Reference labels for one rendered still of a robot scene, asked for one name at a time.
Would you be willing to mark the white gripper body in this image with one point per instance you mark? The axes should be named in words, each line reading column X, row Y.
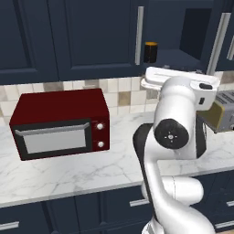
column 158, row 76

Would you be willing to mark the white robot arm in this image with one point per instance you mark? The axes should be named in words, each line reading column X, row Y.
column 173, row 170

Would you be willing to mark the dark beer bottle orange top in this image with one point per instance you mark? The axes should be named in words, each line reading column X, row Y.
column 151, row 53

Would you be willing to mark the navy base cabinet panel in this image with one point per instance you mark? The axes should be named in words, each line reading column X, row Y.
column 76, row 213

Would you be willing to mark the grey toaster with yellow side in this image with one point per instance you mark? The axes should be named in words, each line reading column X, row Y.
column 224, row 114

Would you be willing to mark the white microwave knob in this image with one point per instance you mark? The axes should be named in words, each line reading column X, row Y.
column 100, row 144
column 99, row 126

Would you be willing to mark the red microwave oven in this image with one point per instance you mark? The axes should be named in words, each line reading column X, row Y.
column 61, row 105

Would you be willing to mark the navy drawer front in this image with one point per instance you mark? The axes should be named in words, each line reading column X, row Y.
column 224, row 218
column 218, row 190
column 27, row 218
column 122, row 210

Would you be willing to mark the black microwave door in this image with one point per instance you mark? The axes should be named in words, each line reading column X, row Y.
column 51, row 140

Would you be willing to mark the navy wall cabinet door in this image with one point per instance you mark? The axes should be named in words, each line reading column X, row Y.
column 94, row 36
column 228, row 30
column 24, row 39

